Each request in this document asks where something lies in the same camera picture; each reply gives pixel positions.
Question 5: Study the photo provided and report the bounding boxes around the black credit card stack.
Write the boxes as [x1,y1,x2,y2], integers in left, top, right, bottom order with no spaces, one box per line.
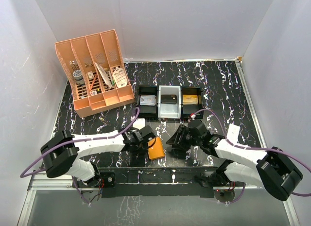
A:
[161,94,178,104]

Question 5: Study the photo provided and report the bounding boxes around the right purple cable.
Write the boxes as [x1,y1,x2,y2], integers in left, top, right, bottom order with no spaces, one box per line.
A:
[189,109,311,204]

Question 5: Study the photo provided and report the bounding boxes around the gold credit card stack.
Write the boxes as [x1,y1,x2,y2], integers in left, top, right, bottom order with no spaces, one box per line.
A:
[183,94,202,105]

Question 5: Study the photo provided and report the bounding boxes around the orange leather card holder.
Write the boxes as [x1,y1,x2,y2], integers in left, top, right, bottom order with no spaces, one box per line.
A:
[148,137,165,160]

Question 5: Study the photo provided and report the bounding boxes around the orange pencil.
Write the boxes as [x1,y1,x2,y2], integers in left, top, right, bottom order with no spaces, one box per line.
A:
[90,74,98,91]

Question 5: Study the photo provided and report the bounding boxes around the aluminium table frame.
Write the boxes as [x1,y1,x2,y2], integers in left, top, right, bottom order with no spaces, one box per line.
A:
[23,60,299,226]

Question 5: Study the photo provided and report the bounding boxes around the peach desk file organizer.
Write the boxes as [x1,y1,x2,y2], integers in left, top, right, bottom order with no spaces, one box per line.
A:
[55,30,134,118]

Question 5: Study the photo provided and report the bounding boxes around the white paper leaflet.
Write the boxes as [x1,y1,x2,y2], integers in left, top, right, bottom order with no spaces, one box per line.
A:
[95,63,112,89]

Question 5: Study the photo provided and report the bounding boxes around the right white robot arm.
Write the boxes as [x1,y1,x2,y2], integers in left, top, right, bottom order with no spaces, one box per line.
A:
[166,120,303,201]

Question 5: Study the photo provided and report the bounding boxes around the left black card bin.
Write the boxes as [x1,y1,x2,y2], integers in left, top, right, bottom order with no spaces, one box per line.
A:
[136,86,158,119]

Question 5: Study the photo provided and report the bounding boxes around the white labelled package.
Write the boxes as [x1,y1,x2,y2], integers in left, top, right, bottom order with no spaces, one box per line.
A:
[112,67,128,88]

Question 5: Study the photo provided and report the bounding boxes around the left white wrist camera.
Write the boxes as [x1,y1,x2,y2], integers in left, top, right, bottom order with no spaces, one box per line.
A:
[132,118,146,130]

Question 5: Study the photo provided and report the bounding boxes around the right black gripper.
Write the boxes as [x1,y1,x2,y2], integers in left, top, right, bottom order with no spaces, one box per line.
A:
[167,124,202,151]

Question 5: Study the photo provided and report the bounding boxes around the grey tape roll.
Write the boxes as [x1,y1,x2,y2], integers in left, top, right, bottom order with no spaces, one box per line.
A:
[72,70,85,85]

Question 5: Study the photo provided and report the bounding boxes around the black card bin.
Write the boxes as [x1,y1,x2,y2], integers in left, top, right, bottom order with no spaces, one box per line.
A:
[181,87,204,121]
[136,86,158,119]

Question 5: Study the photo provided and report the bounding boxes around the silver credit card stack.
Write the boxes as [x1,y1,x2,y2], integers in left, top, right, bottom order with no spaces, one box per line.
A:
[139,95,156,106]

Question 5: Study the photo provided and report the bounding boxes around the white middle card bin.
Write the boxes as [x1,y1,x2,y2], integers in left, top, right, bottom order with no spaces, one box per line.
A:
[158,85,182,119]

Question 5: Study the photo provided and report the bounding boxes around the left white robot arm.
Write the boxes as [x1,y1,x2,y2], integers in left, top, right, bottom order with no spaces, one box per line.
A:
[40,125,156,187]

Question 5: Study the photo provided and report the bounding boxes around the right black card bin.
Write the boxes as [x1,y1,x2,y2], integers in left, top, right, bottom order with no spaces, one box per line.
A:
[181,87,204,121]

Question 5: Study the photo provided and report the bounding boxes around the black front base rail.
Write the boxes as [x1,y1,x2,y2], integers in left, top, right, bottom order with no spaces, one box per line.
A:
[72,166,246,199]

